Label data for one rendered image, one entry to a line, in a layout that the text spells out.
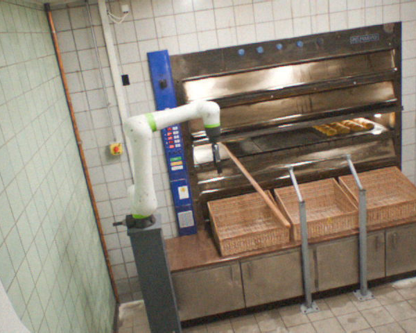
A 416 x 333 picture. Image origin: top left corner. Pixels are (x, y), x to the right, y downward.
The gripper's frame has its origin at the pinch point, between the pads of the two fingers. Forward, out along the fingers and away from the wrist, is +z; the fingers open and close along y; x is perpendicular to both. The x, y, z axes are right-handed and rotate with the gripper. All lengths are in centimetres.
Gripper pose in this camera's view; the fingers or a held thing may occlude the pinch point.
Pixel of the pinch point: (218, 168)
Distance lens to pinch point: 254.7
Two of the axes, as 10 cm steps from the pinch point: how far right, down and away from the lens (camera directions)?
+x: 9.8, -1.6, 0.7
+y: 1.1, 2.9, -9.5
